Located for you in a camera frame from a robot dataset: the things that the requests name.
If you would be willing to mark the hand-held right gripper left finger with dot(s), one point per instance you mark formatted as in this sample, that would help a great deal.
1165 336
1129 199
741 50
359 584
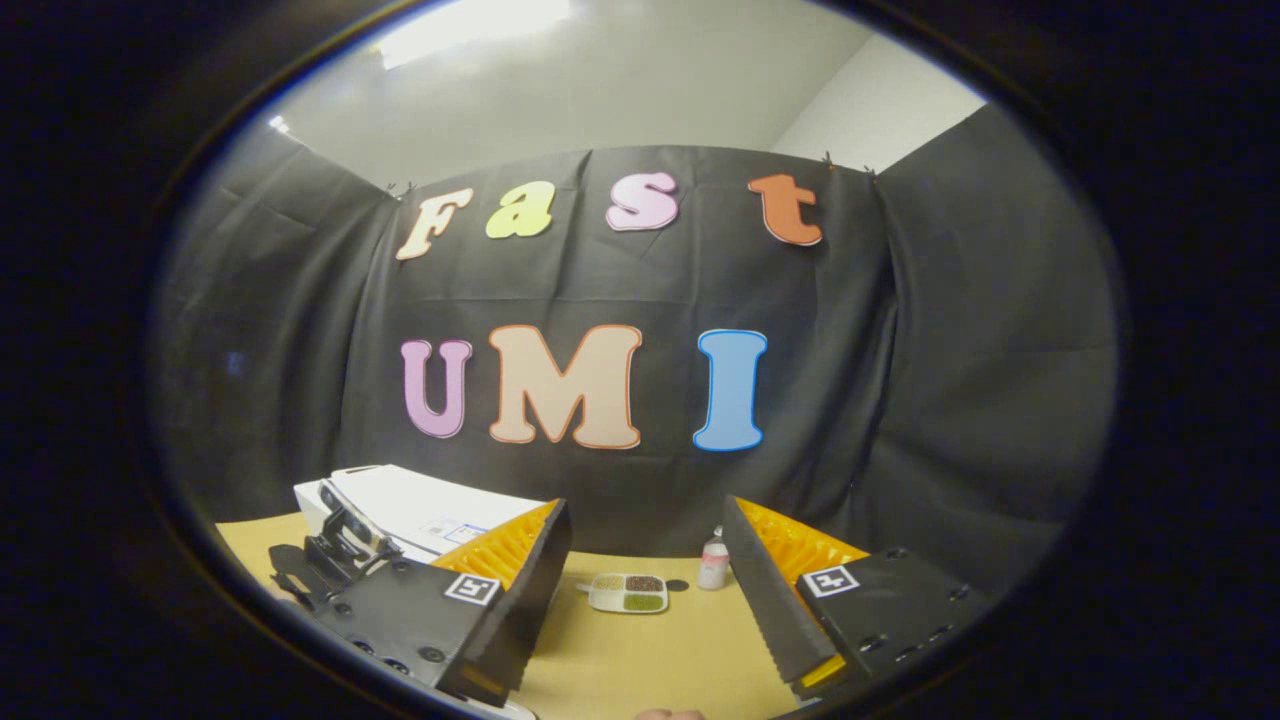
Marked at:
530 610

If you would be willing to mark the small clear bottle red label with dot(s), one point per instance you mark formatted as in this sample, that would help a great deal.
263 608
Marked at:
714 565

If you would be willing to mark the black backdrop cloth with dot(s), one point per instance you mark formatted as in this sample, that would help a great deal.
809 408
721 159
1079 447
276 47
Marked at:
900 400

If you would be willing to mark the white microwave oven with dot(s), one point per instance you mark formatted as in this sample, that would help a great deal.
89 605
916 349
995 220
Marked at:
420 505

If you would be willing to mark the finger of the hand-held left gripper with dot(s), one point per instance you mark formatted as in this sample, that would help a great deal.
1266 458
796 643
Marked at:
300 575
345 545

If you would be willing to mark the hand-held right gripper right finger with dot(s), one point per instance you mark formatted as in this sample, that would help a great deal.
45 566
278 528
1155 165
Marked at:
775 600

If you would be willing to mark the divided dish of grains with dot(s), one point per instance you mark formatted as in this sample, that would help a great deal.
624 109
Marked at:
627 593

